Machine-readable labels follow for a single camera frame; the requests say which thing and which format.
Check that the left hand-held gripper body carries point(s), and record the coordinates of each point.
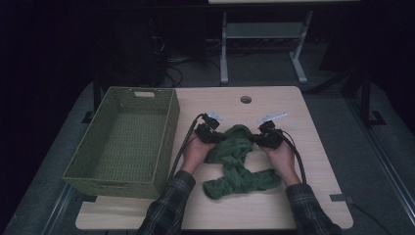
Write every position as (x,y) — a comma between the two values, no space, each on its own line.
(206,130)

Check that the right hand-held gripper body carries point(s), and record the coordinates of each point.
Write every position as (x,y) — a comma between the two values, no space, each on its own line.
(270,137)

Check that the dark green fuzzy cloth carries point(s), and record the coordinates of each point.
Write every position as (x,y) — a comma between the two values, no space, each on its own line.
(236,163)

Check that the person's left hand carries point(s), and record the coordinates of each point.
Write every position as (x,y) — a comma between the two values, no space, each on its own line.
(195,155)

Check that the person's right hand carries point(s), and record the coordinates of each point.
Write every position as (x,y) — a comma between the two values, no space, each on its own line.
(283,163)

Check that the green woven basket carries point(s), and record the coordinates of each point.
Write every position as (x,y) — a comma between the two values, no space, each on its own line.
(127,143)

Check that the grey tape strip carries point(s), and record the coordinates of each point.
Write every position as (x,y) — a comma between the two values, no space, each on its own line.
(341,197)

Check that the black metal stand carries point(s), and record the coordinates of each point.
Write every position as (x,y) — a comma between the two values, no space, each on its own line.
(366,98)

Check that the white metal stand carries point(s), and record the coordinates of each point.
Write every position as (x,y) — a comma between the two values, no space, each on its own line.
(264,31)

